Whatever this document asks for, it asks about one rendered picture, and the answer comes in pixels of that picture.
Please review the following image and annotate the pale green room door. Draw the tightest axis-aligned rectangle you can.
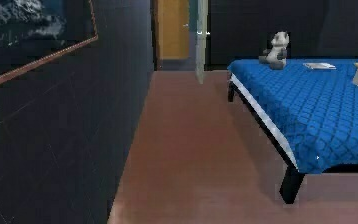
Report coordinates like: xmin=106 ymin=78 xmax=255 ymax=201
xmin=195 ymin=0 xmax=209 ymax=85

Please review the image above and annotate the yellow wooden door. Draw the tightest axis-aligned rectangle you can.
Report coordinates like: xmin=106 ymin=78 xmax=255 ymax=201
xmin=156 ymin=0 xmax=191 ymax=61

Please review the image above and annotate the grey white teddy bear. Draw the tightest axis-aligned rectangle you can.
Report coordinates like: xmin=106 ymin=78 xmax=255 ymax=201
xmin=258 ymin=31 xmax=291 ymax=71

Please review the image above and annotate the blue quilted bed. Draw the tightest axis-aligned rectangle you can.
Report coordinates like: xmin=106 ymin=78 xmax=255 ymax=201
xmin=226 ymin=58 xmax=358 ymax=205

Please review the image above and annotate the white flat book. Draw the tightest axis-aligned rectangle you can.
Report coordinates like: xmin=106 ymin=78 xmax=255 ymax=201
xmin=302 ymin=61 xmax=337 ymax=71

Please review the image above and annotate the framed dark cloud picture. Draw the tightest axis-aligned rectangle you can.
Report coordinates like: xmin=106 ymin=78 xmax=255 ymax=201
xmin=0 ymin=0 xmax=99 ymax=90

